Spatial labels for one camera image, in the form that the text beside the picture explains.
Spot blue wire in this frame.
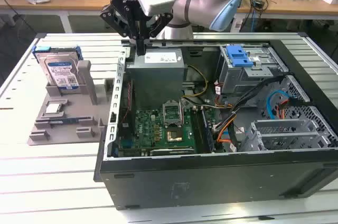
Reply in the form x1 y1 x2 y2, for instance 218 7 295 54
266 89 288 120

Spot empty blue disk carrier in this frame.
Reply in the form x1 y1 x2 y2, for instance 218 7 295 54
226 45 253 68

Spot black PC case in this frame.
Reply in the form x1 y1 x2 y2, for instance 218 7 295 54
93 31 338 211

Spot metal drive cage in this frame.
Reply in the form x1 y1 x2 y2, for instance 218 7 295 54
215 44 290 95

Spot perforated metal disk bay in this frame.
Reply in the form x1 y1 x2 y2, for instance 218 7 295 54
239 76 338 152

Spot black RAM slot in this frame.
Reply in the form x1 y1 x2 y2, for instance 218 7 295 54
191 108 204 154

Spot black cable bundle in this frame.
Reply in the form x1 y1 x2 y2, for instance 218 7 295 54
213 74 287 132

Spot blue RAM stick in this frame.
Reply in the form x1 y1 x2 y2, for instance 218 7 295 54
202 107 215 153
49 117 79 124

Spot orange wire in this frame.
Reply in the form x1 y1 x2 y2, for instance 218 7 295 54
216 125 238 143

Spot black graphics card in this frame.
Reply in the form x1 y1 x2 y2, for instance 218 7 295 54
149 146 198 156

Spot grey power supply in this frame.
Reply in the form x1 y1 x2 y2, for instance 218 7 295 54
126 48 189 103

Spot green motherboard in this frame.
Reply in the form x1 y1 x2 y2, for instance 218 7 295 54
117 99 228 157

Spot thin red wire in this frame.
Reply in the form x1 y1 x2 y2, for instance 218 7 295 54
123 80 133 126

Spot metal socket cover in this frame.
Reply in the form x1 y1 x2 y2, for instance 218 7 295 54
162 99 184 127

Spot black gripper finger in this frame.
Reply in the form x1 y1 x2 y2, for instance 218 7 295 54
99 4 142 56
141 12 174 55

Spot CPU socket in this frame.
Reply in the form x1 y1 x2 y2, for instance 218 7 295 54
165 126 187 143

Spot silver CPU chip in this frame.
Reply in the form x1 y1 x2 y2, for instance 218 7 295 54
45 104 63 115

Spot hard disk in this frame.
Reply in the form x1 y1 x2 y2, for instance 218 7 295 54
32 46 84 95

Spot yellow and black wires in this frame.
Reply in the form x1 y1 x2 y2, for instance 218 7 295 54
182 64 209 98

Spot grey parts rack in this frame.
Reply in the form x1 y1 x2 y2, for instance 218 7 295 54
27 60 116 147

